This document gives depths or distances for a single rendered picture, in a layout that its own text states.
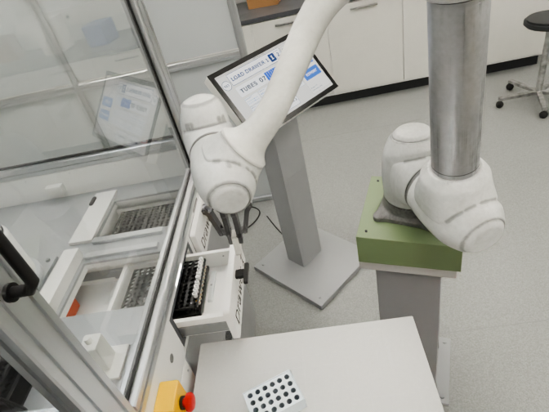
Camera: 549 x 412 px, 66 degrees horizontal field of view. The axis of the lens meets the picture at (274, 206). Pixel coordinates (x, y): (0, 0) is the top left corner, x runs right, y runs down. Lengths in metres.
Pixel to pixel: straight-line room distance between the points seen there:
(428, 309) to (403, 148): 0.61
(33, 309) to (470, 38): 0.79
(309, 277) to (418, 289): 0.95
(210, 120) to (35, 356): 0.50
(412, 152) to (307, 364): 0.60
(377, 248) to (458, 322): 0.95
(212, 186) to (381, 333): 0.64
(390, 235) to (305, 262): 1.14
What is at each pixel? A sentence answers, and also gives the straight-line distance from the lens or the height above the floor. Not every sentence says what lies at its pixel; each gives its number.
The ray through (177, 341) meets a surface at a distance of 1.14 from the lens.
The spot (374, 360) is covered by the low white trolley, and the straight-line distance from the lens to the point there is 1.12.
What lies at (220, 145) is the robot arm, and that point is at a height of 1.37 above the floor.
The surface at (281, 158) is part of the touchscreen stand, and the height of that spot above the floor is 0.74.
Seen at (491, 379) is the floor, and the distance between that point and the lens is 2.01.
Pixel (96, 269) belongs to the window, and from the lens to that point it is 0.86.
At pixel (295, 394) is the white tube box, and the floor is 0.80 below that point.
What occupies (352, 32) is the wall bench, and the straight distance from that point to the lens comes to 3.84.
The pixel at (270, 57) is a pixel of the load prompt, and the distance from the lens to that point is 1.84.
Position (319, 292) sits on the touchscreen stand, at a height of 0.03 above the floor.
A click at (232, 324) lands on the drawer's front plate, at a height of 0.88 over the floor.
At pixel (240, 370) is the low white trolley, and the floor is 0.76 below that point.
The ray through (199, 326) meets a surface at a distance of 1.13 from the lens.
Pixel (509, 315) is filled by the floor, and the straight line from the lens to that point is 2.21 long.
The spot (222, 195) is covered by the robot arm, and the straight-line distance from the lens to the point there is 0.72.
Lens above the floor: 1.71
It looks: 37 degrees down
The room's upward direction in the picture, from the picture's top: 14 degrees counter-clockwise
